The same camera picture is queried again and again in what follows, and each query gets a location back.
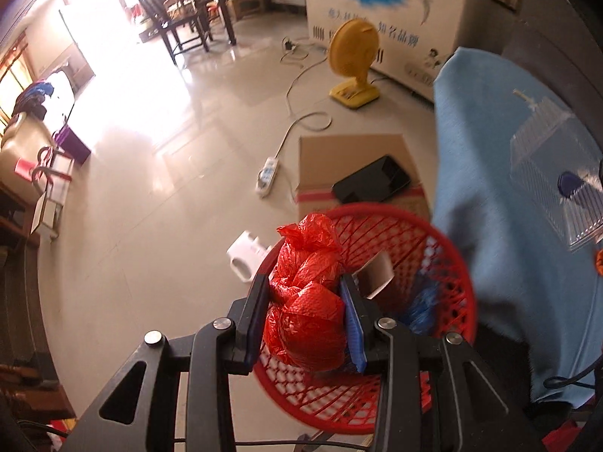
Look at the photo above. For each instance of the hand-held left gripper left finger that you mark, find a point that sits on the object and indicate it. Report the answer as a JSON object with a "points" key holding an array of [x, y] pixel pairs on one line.
{"points": [[256, 325]]}

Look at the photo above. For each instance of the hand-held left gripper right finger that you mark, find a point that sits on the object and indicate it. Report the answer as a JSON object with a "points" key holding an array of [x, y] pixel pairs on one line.
{"points": [[354, 329]]}

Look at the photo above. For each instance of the red mesh basket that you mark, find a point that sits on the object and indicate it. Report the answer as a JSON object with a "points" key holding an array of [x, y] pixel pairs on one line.
{"points": [[372, 207]]}

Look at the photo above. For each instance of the dark wooden sideboard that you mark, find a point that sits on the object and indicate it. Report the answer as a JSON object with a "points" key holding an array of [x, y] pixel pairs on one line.
{"points": [[19, 315]]}

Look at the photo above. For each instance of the white power strip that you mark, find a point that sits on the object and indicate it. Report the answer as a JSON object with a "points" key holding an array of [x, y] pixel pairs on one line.
{"points": [[267, 176]]}

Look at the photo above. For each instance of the purple box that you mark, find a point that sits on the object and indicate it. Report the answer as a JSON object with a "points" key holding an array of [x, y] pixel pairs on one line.
{"points": [[75, 146]]}

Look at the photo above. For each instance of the red plastic bag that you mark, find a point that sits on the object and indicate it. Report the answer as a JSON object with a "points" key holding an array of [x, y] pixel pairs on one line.
{"points": [[301, 325]]}

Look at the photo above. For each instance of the cardboard box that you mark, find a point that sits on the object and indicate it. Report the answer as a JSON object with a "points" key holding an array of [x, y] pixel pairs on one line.
{"points": [[339, 160]]}

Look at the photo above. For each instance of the white plastic jug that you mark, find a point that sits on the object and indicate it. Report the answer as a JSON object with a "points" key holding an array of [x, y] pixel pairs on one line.
{"points": [[245, 249]]}

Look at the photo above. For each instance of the dark clothes pile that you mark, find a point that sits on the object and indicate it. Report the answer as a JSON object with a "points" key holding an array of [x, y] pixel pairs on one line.
{"points": [[33, 96]]}

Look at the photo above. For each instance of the clear plastic container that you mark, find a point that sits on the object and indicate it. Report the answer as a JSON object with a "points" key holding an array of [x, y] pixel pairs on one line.
{"points": [[541, 150]]}

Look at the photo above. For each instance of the blue plastic bag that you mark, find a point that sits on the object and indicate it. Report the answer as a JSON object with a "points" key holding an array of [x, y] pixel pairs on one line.
{"points": [[424, 303]]}

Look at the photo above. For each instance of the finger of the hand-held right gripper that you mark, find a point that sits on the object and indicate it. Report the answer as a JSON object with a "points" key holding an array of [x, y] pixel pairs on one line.
{"points": [[570, 183]]}

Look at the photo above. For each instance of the yellow electric fan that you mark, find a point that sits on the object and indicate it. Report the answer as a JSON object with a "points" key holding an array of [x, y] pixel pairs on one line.
{"points": [[353, 47]]}

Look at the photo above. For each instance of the black power adapter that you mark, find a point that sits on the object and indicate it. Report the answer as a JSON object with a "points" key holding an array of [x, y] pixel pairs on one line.
{"points": [[288, 45]]}

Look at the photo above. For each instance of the white chest freezer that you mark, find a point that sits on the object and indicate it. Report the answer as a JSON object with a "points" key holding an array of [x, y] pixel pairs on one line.
{"points": [[424, 9]]}

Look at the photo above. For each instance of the blue tablecloth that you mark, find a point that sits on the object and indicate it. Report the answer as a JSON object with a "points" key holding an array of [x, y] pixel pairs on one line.
{"points": [[480, 197]]}

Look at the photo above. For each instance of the black phone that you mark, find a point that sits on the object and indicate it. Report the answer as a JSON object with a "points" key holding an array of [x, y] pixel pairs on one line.
{"points": [[372, 179]]}

